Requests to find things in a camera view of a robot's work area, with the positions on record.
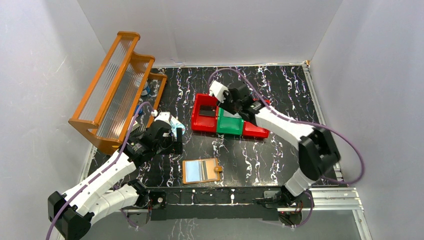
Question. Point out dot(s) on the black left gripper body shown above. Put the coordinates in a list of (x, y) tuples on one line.
[(177, 140)]

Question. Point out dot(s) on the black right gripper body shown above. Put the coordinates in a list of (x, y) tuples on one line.
[(228, 105)]

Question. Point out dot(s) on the orange leather card holder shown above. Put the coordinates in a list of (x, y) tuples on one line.
[(192, 171)]

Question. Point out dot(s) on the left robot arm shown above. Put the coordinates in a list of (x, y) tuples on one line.
[(73, 212)]

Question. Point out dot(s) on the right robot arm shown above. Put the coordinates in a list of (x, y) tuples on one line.
[(317, 150)]

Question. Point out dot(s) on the black card in red bin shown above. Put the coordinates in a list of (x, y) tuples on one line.
[(207, 111)]

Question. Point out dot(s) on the white blue tube package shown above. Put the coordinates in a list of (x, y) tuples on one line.
[(175, 124)]

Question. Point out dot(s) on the green plastic bin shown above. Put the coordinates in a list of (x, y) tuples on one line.
[(227, 124)]

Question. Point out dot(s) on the red plastic bin right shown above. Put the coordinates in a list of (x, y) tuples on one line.
[(251, 130)]

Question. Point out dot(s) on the red plastic bin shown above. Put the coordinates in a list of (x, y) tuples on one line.
[(203, 124), (251, 130)]

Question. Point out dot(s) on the red plastic bin left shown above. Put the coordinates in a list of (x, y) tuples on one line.
[(203, 124)]

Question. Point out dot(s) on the blue cap container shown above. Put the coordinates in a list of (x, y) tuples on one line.
[(138, 110)]

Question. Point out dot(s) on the blue white bottle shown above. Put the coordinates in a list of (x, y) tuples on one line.
[(146, 88)]

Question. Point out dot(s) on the orange wooden shelf rack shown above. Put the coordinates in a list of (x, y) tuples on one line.
[(104, 113)]

